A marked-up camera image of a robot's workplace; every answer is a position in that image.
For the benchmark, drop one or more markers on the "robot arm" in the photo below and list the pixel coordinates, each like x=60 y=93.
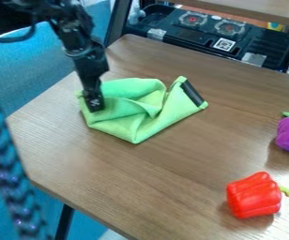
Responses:
x=69 y=22

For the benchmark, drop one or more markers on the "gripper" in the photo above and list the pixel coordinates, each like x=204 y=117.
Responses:
x=89 y=64

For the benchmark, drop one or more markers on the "red toy pepper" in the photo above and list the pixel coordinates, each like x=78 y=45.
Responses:
x=253 y=195

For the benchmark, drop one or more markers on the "green cloth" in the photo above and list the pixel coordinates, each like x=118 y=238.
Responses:
x=145 y=109

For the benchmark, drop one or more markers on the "black toy stove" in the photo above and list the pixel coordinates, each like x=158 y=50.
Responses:
x=218 y=32

